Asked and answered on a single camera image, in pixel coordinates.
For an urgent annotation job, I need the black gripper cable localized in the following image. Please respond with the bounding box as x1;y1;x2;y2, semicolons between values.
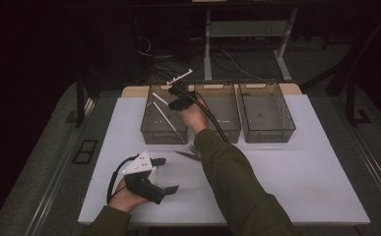
106;153;141;204
181;88;230;144

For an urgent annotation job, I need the black metal stand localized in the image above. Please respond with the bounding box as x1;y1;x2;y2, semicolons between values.
345;78;373;127

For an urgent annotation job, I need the person's left hand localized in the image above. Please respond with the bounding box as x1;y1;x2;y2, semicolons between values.
108;176;150;214

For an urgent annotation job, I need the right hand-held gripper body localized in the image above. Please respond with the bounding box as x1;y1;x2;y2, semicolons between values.
166;68;199;111

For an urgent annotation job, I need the white floor cable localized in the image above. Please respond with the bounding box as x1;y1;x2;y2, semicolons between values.
221;48;265;82

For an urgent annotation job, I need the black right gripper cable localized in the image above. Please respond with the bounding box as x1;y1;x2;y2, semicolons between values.
181;88;230;144

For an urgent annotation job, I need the person's right hand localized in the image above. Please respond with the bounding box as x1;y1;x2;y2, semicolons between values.
178;100;211;136

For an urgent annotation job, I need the white table mat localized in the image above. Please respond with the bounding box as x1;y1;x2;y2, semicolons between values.
78;94;371;227

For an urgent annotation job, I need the white chopstick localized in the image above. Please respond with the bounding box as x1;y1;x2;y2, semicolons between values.
153;101;179;133
152;92;170;106

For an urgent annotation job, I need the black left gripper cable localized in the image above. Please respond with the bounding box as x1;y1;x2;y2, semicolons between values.
106;153;141;204

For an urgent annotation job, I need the translucent brown storage bin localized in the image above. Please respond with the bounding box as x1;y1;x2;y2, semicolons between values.
193;82;242;145
237;81;296;144
140;82;190;146

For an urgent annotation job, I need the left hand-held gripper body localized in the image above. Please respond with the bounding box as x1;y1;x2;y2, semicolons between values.
122;150;166;206

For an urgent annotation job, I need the bundle of black floor cables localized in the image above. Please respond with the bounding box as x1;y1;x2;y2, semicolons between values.
134;35;206;82

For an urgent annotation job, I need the white metal desk frame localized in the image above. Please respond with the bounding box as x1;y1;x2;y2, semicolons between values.
203;8;299;83

